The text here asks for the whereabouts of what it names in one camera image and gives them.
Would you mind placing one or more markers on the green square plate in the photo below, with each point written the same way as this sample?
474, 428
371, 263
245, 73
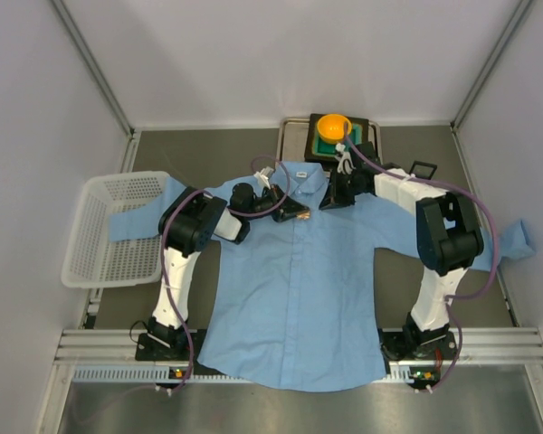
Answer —
319, 147

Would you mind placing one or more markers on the red orange brooch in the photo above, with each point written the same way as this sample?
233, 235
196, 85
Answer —
304, 216

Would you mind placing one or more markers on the light blue button shirt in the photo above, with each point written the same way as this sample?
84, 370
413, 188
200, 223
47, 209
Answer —
295, 301

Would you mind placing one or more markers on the small black brooch box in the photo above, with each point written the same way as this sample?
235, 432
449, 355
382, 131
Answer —
423, 170

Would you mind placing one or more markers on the orange plastic bowl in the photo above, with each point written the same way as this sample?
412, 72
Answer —
332, 128

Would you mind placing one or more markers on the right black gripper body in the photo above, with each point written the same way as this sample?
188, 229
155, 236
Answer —
338, 190

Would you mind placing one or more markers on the white slotted cable duct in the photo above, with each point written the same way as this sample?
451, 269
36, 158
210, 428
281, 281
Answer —
167, 375

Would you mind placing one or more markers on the black square plate stack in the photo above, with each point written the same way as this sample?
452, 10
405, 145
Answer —
331, 161

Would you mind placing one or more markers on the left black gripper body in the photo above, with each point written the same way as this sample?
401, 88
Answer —
278, 204

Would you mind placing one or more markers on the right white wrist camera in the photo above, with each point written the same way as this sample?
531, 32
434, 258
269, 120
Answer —
345, 165

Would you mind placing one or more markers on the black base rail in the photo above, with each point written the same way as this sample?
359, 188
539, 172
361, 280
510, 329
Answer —
163, 350

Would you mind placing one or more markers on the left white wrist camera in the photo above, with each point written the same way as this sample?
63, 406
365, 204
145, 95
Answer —
263, 177

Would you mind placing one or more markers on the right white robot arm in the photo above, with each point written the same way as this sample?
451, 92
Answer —
447, 237

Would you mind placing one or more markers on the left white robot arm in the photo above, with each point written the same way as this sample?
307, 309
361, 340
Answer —
186, 227

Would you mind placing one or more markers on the silver metal tray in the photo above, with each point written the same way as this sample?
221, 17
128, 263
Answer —
293, 136

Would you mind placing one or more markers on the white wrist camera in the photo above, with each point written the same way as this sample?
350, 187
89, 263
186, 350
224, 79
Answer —
263, 177
345, 165

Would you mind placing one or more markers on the white plastic basket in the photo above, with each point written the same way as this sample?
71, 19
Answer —
92, 259

